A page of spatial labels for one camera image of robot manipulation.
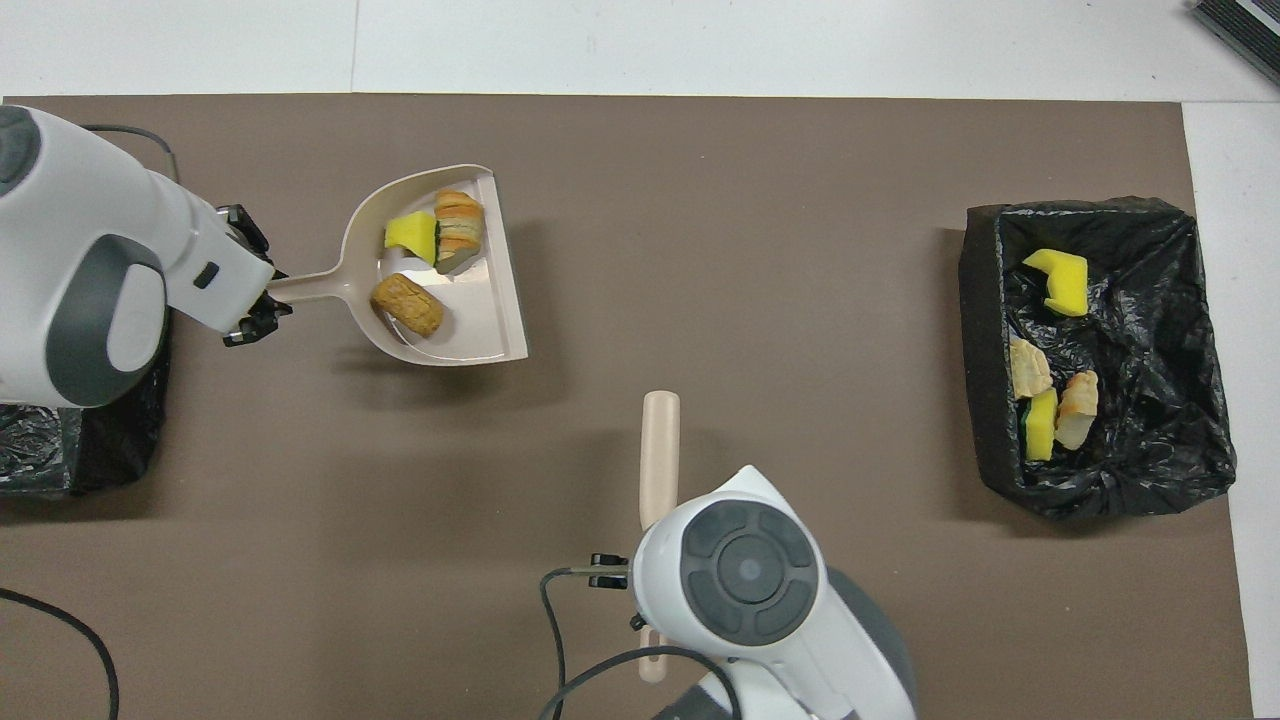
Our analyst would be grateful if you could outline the brown fried croquette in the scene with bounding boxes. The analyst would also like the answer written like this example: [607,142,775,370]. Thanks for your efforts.
[370,273,445,338]

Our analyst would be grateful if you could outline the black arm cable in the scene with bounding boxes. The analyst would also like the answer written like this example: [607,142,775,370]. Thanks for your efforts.
[538,567,741,720]
[0,124,181,720]

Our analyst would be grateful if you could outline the brown paper table mat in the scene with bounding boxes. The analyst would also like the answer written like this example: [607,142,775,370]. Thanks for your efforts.
[0,94,1254,720]

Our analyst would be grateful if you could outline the dark ribbed box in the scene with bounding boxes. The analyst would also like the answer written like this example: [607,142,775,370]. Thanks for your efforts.
[1190,0,1280,86]

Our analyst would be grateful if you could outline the beige brush black bristles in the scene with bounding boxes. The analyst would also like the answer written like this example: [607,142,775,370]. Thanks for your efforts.
[639,390,682,684]

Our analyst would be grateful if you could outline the notched green yellow sponge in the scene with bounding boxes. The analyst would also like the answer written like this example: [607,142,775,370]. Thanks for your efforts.
[1022,248,1090,318]

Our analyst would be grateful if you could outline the black bag-lined bin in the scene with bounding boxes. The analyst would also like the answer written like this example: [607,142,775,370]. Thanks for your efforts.
[0,310,171,499]
[958,196,1238,521]

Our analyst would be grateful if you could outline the croissant piece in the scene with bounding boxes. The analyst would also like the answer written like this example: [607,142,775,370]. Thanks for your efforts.
[1055,370,1100,451]
[1008,336,1054,401]
[434,189,486,276]

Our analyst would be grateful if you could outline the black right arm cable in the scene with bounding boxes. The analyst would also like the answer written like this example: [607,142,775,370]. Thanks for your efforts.
[538,567,741,720]

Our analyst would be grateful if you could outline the beige plastic dustpan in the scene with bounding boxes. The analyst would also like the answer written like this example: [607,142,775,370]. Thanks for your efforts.
[265,164,530,368]

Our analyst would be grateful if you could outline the yellow sponge piece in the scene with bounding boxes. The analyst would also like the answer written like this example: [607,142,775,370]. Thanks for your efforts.
[1020,388,1059,463]
[384,211,441,267]

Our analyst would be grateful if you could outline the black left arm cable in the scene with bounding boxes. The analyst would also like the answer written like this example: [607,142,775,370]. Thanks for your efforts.
[0,124,181,720]

